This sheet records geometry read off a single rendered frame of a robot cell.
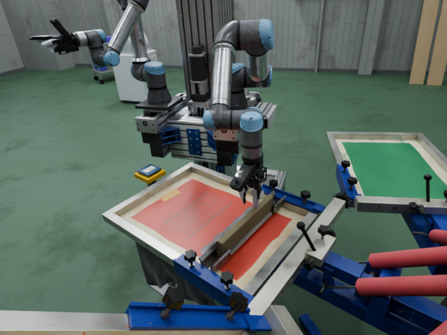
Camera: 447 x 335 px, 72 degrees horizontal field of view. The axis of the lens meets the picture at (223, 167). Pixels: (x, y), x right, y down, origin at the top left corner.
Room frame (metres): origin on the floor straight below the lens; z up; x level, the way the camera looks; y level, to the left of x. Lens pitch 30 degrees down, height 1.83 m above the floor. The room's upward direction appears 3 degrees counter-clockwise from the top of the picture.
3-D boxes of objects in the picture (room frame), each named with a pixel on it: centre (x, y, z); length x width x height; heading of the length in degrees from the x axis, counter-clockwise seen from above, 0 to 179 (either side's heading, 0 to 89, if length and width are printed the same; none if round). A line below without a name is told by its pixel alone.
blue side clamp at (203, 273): (0.72, 0.07, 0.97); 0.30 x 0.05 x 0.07; 50
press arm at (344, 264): (0.72, -0.35, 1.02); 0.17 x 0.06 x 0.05; 50
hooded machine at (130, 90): (6.23, 1.58, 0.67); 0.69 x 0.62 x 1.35; 69
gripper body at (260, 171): (0.98, -0.11, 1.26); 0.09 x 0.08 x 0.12; 141
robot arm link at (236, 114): (1.08, -0.10, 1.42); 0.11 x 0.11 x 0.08; 81
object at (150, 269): (0.97, 0.25, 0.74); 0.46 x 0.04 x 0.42; 50
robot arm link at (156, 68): (1.91, 0.38, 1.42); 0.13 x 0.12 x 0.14; 43
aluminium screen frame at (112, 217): (1.09, 0.07, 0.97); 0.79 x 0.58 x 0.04; 50
